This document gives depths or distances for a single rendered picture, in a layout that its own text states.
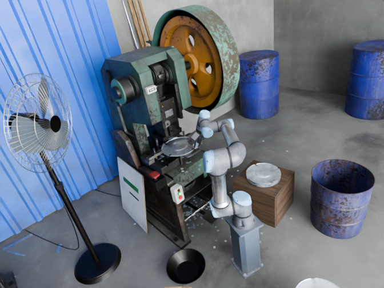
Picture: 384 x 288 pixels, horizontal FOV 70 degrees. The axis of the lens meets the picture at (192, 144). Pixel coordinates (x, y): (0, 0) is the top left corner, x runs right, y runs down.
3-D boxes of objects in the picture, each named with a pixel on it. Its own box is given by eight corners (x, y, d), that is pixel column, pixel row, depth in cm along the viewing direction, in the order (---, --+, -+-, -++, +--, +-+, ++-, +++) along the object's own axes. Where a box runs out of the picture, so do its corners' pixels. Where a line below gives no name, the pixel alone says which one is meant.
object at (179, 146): (175, 135, 235) (174, 134, 235) (203, 140, 220) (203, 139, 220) (154, 152, 215) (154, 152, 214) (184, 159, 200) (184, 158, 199)
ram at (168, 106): (184, 130, 216) (177, 95, 201) (169, 138, 208) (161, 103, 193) (170, 125, 228) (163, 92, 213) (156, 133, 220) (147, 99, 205)
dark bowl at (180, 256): (214, 268, 206) (214, 263, 203) (185, 298, 190) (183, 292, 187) (188, 247, 227) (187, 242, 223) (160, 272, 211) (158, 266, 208)
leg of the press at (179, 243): (191, 242, 232) (171, 153, 187) (181, 250, 226) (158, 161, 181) (135, 197, 295) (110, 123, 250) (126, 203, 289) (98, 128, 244)
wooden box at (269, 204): (293, 201, 253) (295, 171, 236) (275, 228, 230) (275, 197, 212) (255, 187, 278) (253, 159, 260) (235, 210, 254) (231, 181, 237)
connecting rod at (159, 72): (176, 106, 206) (167, 61, 189) (163, 112, 200) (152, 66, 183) (159, 101, 221) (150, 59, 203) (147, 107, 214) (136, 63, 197)
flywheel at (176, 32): (254, 84, 202) (213, -10, 191) (236, 94, 191) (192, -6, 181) (200, 107, 262) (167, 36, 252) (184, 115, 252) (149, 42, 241)
